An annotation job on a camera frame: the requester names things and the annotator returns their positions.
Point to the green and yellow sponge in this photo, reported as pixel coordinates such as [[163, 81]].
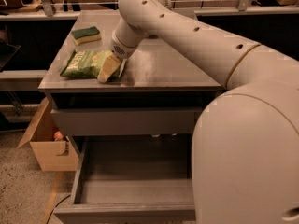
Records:
[[85, 35]]

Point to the orange object in box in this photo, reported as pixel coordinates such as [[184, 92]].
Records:
[[58, 136]]

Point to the open grey middle drawer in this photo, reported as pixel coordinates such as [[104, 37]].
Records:
[[131, 179]]

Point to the cardboard box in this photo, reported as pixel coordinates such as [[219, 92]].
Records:
[[51, 155]]

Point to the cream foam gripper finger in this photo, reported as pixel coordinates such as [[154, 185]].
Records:
[[110, 65]]

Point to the grey top drawer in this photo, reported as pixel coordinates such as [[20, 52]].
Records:
[[126, 121]]

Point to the green jalapeno chip bag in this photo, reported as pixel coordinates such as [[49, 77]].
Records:
[[87, 64]]

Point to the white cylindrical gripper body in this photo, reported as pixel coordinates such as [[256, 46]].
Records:
[[121, 50]]

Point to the grey drawer cabinet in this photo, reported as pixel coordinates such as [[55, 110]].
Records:
[[156, 76]]

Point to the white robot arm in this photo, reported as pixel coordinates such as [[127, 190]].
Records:
[[245, 145]]

